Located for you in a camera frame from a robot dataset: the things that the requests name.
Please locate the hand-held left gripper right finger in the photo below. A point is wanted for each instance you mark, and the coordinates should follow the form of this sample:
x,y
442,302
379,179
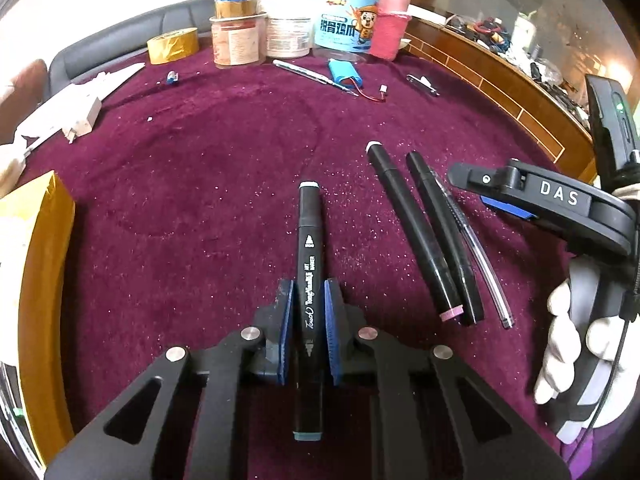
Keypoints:
x,y
334,330

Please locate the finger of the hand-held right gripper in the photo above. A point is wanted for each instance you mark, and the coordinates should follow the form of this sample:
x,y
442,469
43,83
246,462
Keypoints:
x,y
505,206
530,187

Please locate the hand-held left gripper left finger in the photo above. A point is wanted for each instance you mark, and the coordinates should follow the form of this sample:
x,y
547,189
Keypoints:
x,y
286,330

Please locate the clear barrel ballpoint pen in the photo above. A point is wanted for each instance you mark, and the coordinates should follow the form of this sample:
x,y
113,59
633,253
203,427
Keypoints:
x,y
487,275

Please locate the black marker teal cap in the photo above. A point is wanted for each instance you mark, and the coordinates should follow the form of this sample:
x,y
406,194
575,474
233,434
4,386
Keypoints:
x,y
310,240

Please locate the black marker pink cap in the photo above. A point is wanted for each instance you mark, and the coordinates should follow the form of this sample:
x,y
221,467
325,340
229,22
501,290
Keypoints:
x,y
398,195

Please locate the person's right forearm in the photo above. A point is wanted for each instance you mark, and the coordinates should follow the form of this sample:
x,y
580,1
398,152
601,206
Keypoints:
x,y
615,442

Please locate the person's right hand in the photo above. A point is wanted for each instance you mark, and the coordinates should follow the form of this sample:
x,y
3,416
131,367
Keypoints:
x,y
555,360

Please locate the wooden framed glass cabinet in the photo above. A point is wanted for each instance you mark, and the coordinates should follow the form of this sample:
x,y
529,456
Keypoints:
x,y
500,95

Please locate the metal nail clipper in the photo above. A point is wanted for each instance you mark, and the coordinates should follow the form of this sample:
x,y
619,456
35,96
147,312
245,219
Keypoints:
x,y
422,85

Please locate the white cup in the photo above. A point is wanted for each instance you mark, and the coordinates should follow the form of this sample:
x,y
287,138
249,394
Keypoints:
x,y
522,30

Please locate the clutter of small parts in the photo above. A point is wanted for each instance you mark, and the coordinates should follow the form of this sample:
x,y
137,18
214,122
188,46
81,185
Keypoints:
x,y
500,30

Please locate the maroon velvet tablecloth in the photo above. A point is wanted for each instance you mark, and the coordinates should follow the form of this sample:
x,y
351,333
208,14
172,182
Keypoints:
x,y
200,185

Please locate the blue battery pack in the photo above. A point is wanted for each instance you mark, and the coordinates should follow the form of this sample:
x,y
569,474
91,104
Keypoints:
x,y
346,75

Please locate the pink container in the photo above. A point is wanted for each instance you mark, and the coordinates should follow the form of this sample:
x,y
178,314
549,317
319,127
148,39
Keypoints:
x,y
390,25

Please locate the blue label clear jar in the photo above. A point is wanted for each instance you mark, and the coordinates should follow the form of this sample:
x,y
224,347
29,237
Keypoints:
x,y
340,30

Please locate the small blue cap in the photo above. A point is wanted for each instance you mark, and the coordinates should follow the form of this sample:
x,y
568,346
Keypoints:
x,y
171,77

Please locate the white plastic jar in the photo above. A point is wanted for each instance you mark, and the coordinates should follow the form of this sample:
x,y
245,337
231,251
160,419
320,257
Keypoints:
x,y
287,30

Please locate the clear plastic jar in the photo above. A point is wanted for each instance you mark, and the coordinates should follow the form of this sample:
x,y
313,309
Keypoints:
x,y
237,40

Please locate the small white carton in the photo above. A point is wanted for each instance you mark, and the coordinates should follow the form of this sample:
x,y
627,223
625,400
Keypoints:
x,y
82,115

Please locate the yellow tape roll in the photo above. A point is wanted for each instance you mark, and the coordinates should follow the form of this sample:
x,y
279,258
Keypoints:
x,y
172,47

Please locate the white paper sheets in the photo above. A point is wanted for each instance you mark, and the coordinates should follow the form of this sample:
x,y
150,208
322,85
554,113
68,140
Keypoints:
x,y
55,105

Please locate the gold tape roll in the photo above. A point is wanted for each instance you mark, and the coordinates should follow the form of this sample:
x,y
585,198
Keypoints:
x,y
236,8

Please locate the black leather sofa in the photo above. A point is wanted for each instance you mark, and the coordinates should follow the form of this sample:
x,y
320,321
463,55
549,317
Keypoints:
x,y
125,35

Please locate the brown chair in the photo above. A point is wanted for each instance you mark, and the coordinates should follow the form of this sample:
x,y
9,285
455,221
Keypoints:
x,y
25,80

